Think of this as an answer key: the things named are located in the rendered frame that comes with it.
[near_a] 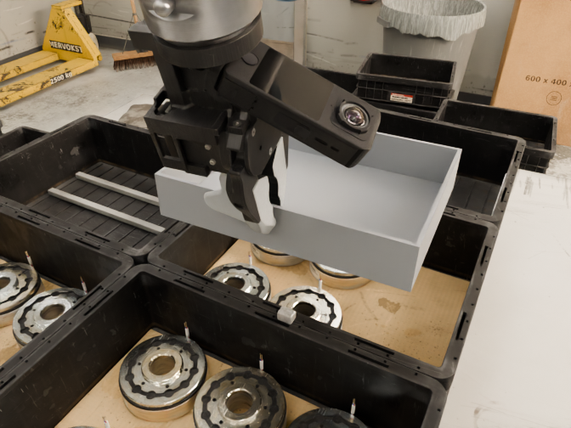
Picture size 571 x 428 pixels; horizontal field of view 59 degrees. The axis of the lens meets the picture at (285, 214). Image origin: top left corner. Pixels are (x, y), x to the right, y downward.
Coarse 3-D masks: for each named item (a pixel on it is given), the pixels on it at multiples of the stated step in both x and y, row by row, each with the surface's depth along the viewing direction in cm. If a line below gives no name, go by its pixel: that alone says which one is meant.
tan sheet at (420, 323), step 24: (240, 240) 84; (216, 264) 79; (264, 264) 79; (360, 288) 75; (384, 288) 75; (432, 288) 75; (456, 288) 75; (360, 312) 71; (384, 312) 71; (408, 312) 71; (432, 312) 71; (456, 312) 71; (360, 336) 67; (384, 336) 67; (408, 336) 67; (432, 336) 67; (432, 360) 64
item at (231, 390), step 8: (240, 384) 57; (248, 384) 57; (224, 392) 56; (232, 392) 56; (240, 392) 57; (248, 392) 56; (256, 392) 56; (224, 400) 55; (256, 400) 55; (224, 408) 54; (256, 408) 54; (224, 416) 54; (232, 416) 54; (240, 416) 54; (248, 416) 54; (256, 416) 54
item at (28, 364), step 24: (144, 264) 64; (120, 288) 61; (192, 288) 62; (96, 312) 58; (240, 312) 58; (264, 312) 58; (312, 336) 55; (24, 360) 52; (360, 360) 52; (384, 360) 52; (0, 384) 50; (432, 384) 50; (432, 408) 47
